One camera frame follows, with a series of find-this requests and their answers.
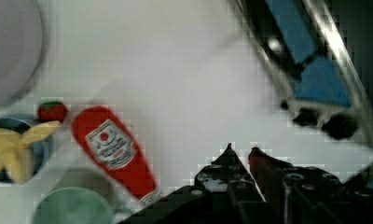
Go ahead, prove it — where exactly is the lavender oval plate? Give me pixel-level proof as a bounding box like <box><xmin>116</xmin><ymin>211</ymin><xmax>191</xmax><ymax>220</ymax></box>
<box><xmin>0</xmin><ymin>0</ymin><xmax>43</xmax><ymax>105</ymax></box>

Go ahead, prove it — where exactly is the red ketchup bottle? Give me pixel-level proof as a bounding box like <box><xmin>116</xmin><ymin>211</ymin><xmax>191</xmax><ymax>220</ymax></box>
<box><xmin>71</xmin><ymin>105</ymin><xmax>160</xmax><ymax>205</ymax></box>

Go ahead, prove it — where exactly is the peeled toy banana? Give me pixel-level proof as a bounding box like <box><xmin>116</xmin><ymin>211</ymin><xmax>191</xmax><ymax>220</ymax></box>
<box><xmin>0</xmin><ymin>120</ymin><xmax>61</xmax><ymax>184</ymax></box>

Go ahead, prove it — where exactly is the blue bowl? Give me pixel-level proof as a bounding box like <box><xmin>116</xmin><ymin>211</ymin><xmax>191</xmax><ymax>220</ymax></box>
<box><xmin>0</xmin><ymin>118</ymin><xmax>59</xmax><ymax>184</ymax></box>

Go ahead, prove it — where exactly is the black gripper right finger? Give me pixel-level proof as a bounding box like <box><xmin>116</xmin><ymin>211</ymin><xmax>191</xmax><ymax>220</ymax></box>
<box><xmin>248</xmin><ymin>147</ymin><xmax>293</xmax><ymax>205</ymax></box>

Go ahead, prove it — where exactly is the green mug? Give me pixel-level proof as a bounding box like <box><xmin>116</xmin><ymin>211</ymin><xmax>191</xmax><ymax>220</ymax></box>
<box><xmin>32</xmin><ymin>187</ymin><xmax>114</xmax><ymax>224</ymax></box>

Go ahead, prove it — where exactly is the toy strawberry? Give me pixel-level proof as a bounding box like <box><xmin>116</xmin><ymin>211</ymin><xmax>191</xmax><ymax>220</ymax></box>
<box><xmin>37</xmin><ymin>101</ymin><xmax>68</xmax><ymax>122</ymax></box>

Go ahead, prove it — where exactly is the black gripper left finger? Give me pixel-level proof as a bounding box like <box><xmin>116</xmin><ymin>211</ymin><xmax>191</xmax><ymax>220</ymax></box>
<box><xmin>194</xmin><ymin>143</ymin><xmax>255</xmax><ymax>192</ymax></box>

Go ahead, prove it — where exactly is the black toaster oven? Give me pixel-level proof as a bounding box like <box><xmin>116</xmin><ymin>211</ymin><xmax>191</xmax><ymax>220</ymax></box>
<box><xmin>235</xmin><ymin>0</ymin><xmax>373</xmax><ymax>147</ymax></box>

